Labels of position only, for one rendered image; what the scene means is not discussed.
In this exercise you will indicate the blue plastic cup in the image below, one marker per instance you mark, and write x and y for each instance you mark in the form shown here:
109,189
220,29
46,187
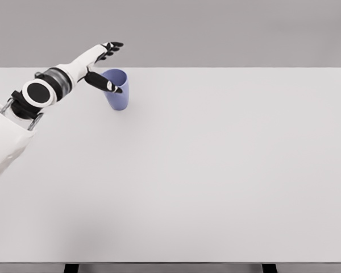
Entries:
119,98

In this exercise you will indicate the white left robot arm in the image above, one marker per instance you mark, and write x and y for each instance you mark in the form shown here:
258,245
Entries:
37,91

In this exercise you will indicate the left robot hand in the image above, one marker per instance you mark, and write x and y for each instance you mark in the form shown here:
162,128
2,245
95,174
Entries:
94,54

